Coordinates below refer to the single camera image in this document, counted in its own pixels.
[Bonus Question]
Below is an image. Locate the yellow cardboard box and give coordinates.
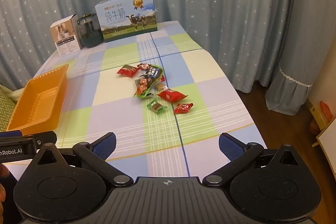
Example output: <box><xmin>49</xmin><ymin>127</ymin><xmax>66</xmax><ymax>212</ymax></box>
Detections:
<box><xmin>308</xmin><ymin>105</ymin><xmax>330</xmax><ymax>133</ymax></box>

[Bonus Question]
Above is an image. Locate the person's left hand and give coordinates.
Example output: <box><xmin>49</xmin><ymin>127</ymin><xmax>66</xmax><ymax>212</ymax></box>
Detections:
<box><xmin>0</xmin><ymin>163</ymin><xmax>10</xmax><ymax>214</ymax></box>

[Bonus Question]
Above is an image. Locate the white board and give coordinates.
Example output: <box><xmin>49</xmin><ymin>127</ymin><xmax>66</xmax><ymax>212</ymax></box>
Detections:
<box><xmin>312</xmin><ymin>122</ymin><xmax>336</xmax><ymax>177</ymax></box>

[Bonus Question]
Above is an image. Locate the grey snack packet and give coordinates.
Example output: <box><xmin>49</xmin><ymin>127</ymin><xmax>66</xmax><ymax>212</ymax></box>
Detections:
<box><xmin>133</xmin><ymin>77</ymin><xmax>155</xmax><ymax>99</ymax></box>

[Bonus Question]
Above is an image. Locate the milk carton gift box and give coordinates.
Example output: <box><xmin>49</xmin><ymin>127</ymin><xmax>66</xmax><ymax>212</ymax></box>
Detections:
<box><xmin>94</xmin><ymin>0</ymin><xmax>158</xmax><ymax>43</ymax></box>

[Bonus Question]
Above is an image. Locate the red orange object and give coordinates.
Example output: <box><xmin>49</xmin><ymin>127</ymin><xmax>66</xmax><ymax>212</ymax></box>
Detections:
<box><xmin>319</xmin><ymin>101</ymin><xmax>336</xmax><ymax>122</ymax></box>

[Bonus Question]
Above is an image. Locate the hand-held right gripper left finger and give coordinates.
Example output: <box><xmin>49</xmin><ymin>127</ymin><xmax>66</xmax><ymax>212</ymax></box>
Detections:
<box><xmin>31</xmin><ymin>133</ymin><xmax>134</xmax><ymax>187</ymax></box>

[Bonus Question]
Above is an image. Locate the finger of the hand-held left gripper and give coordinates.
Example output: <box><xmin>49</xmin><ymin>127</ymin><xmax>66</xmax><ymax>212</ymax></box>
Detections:
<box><xmin>0</xmin><ymin>130</ymin><xmax>22</xmax><ymax>137</ymax></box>
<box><xmin>33</xmin><ymin>131</ymin><xmax>58</xmax><ymax>147</ymax></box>

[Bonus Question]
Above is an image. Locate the brown candy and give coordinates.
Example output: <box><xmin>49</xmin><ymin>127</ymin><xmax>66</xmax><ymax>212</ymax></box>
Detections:
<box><xmin>154</xmin><ymin>81</ymin><xmax>168</xmax><ymax>92</ymax></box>

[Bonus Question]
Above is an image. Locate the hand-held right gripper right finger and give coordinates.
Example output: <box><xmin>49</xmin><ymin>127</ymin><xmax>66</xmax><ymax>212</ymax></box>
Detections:
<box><xmin>203</xmin><ymin>132</ymin><xmax>306</xmax><ymax>187</ymax></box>

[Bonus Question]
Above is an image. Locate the large red snack packet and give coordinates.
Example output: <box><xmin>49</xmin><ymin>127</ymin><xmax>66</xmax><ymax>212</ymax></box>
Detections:
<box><xmin>116</xmin><ymin>64</ymin><xmax>139</xmax><ymax>78</ymax></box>
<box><xmin>156</xmin><ymin>89</ymin><xmax>189</xmax><ymax>103</ymax></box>

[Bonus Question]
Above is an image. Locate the green candy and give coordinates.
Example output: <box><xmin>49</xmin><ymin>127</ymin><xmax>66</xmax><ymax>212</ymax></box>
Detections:
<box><xmin>146</xmin><ymin>99</ymin><xmax>168</xmax><ymax>115</ymax></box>

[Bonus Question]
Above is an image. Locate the green zigzag cushion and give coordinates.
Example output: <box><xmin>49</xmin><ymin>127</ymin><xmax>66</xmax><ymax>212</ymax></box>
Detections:
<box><xmin>0</xmin><ymin>88</ymin><xmax>17</xmax><ymax>121</ymax></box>

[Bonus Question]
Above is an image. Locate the white product box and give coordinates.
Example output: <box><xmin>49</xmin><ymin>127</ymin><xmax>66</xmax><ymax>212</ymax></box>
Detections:
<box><xmin>50</xmin><ymin>14</ymin><xmax>82</xmax><ymax>57</ymax></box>

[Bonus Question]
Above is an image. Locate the blue curtain with lace trim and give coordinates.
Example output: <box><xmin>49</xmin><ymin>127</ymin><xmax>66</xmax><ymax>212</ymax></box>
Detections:
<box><xmin>264</xmin><ymin>0</ymin><xmax>336</xmax><ymax>116</ymax></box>

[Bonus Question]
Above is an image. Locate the dark glass jar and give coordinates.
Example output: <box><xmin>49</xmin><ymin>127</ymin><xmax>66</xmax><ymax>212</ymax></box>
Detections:
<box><xmin>76</xmin><ymin>13</ymin><xmax>103</xmax><ymax>48</ymax></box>

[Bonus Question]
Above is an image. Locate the orange plastic tray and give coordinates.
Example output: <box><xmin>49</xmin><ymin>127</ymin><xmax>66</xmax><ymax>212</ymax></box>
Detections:
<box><xmin>6</xmin><ymin>64</ymin><xmax>69</xmax><ymax>136</ymax></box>

